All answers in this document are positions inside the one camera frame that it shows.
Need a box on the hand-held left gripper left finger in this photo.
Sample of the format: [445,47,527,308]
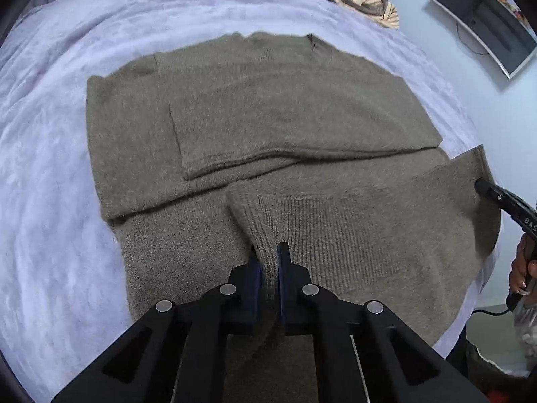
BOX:
[50,243,265,403]

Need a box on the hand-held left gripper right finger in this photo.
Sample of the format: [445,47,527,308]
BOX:
[275,242,489,403]

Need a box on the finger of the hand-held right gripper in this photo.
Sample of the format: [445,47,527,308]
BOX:
[474,178,515,215]

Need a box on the brown knit sweater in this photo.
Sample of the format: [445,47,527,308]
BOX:
[86,31,502,403]

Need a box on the person's right hand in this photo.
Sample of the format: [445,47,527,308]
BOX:
[509,231,537,297]

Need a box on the pale printed cloth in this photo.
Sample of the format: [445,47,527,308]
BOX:
[514,292,537,372]

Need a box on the dark cloth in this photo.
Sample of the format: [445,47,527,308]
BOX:
[447,327,537,403]

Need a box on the lavender fleece blanket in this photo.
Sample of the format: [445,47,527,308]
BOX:
[0,0,502,395]

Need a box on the black monitor cable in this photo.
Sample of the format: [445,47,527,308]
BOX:
[456,21,489,55]

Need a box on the curved wall monitor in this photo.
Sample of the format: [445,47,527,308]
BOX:
[428,0,537,80]

